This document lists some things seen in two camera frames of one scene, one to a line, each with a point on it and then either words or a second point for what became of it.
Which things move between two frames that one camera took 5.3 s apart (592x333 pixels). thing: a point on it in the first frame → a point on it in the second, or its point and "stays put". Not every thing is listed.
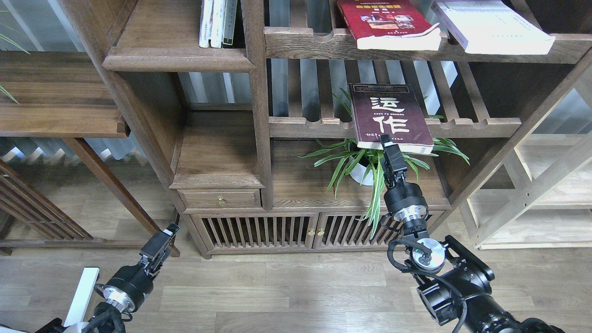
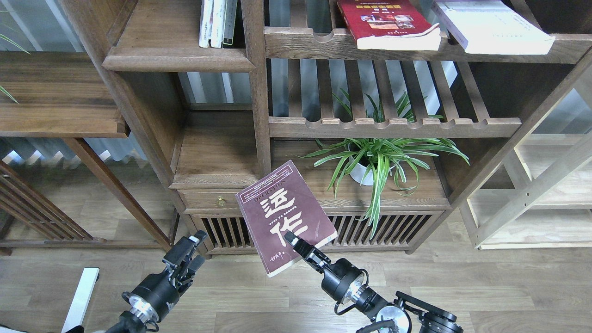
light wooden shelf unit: [539, 197] stays put
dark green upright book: [229, 23] stays put
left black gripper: [130, 286] → [157, 294]
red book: [390, 25] stays put
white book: [492, 27] stays put
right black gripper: [405, 200] → [341, 279]
